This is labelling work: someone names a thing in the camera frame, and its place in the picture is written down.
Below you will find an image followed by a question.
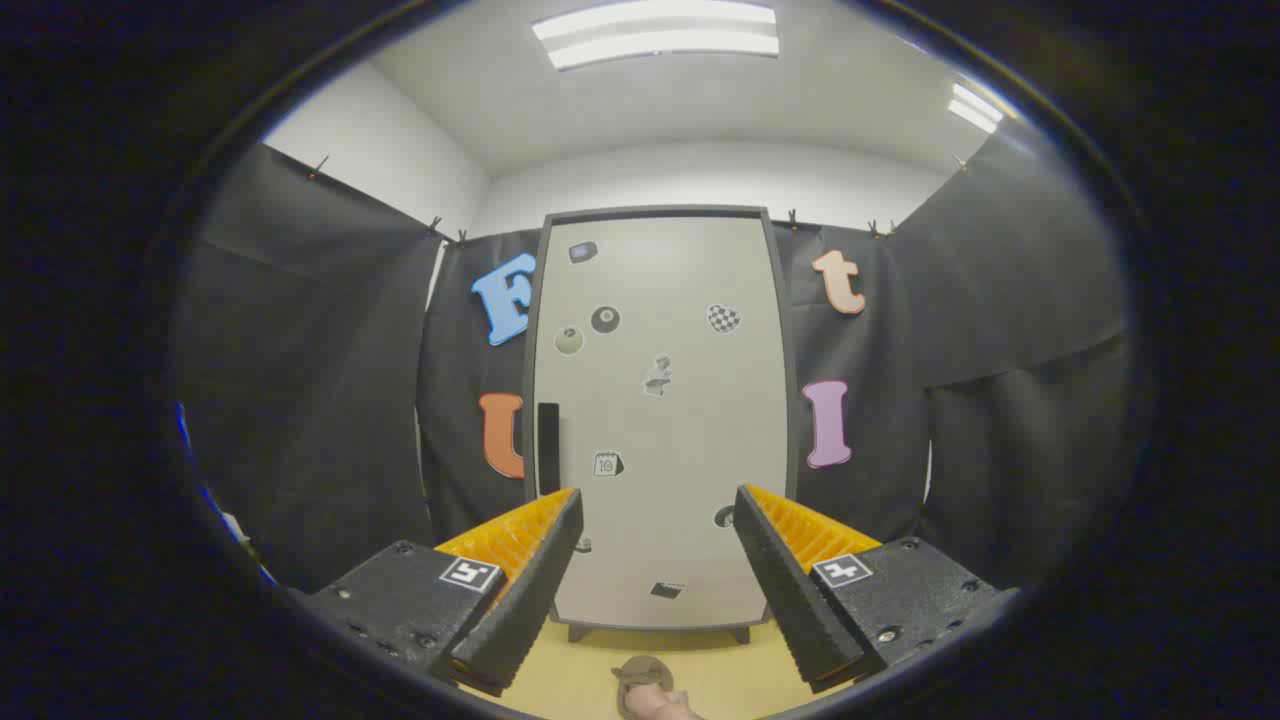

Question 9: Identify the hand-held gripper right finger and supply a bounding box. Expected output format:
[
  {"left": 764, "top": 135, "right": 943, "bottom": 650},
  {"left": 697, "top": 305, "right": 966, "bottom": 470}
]
[{"left": 734, "top": 484, "right": 1021, "bottom": 694}]

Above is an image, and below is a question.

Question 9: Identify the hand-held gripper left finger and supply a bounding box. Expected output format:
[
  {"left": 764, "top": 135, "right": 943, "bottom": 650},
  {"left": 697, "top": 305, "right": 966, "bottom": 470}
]
[{"left": 288, "top": 487, "right": 585, "bottom": 698}]

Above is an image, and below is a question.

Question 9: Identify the brown fuzzy shoe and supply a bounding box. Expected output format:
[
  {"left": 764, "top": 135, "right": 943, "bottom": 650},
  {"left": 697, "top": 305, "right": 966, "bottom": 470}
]
[{"left": 612, "top": 655, "right": 677, "bottom": 719}]

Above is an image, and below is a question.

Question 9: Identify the beige shoe cabinet door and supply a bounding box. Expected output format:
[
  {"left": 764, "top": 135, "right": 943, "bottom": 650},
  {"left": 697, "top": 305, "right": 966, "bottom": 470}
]
[{"left": 531, "top": 215, "right": 791, "bottom": 631}]

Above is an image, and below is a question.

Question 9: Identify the grey shoe cabinet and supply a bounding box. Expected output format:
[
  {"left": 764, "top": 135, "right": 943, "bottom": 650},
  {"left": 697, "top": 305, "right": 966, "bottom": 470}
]
[{"left": 522, "top": 205, "right": 801, "bottom": 644}]

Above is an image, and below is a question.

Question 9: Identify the black backdrop cloth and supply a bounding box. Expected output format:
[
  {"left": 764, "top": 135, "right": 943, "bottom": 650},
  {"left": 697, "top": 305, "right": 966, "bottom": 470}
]
[{"left": 175, "top": 120, "right": 1136, "bottom": 596}]

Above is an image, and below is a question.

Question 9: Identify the small ceiling light panel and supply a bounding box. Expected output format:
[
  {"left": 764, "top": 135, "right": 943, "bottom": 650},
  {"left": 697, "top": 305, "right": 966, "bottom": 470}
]
[{"left": 945, "top": 82, "right": 1006, "bottom": 136}]

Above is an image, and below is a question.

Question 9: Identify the long ceiling light panel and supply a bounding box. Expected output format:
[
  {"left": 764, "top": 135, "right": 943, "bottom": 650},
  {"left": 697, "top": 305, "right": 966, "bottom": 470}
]
[{"left": 530, "top": 0, "right": 781, "bottom": 73}]

